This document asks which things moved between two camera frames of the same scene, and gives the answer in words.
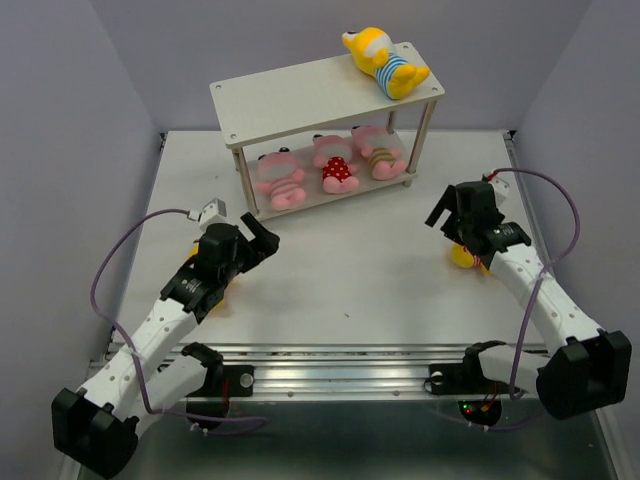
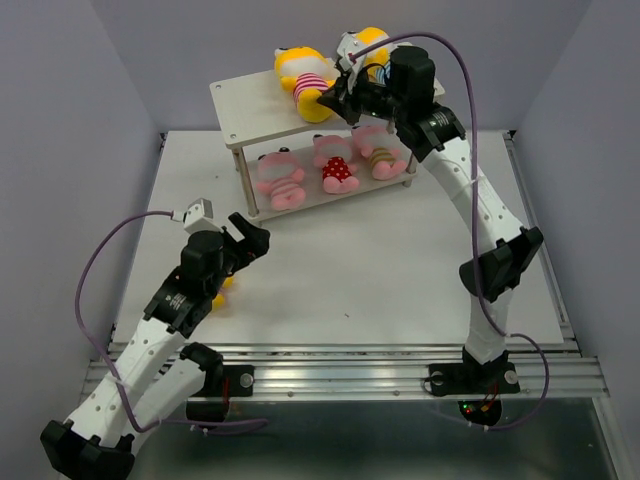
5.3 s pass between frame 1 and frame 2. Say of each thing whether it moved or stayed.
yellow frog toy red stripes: moved
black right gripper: moved
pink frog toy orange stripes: stayed
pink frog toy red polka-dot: stayed
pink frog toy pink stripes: stayed
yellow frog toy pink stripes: stayed
